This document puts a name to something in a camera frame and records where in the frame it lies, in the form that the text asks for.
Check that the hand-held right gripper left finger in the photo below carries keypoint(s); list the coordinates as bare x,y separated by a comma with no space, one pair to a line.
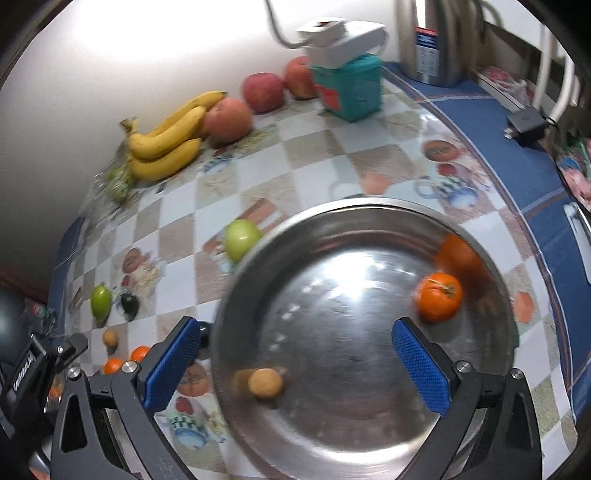
171,364

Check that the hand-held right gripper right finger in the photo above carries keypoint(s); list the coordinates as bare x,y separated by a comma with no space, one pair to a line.
420,369

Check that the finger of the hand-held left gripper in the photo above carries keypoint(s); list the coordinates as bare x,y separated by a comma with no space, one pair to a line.
74,348

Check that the orange tangerine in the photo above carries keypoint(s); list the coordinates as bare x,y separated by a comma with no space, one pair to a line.
112,367
140,353

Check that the small green jujube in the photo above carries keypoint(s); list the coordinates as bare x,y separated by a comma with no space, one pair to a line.
100,302

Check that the dark plum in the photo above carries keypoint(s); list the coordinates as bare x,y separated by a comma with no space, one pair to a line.
129,306

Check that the tangerine with stem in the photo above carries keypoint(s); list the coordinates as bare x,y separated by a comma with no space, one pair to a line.
438,297

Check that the stainless steel bowl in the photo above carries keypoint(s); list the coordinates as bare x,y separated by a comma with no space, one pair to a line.
346,323

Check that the tan longan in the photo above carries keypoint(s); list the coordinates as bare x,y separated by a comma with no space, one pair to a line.
265,383
110,338

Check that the large green mango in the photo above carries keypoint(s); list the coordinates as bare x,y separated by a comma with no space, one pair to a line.
241,240

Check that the clear bag of green jujubes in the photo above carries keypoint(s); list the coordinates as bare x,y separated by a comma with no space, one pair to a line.
117,184

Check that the yellow banana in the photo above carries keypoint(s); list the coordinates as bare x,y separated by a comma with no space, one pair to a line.
161,138
194,106
161,164

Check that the white plastic object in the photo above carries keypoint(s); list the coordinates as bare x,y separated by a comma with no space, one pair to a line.
581,228

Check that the checkered printed tablecloth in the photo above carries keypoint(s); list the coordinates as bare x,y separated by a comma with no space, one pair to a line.
323,152

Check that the red apple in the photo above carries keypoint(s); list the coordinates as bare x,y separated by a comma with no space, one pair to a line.
299,77
228,121
263,92

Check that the floral printed cloth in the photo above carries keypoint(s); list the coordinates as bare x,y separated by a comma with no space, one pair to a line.
575,170

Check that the black charger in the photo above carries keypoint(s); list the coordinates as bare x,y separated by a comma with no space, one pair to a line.
526,127

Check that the teal plastic box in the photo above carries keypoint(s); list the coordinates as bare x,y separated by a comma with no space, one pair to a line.
355,90

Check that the pink plastic bag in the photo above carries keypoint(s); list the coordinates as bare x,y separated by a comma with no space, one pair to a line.
505,83

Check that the white curved tube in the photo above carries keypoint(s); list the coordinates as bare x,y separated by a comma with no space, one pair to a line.
561,99

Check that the stainless steel kettle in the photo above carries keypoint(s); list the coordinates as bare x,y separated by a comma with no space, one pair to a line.
434,41

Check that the white power strip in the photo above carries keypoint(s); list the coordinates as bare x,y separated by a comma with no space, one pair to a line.
341,41

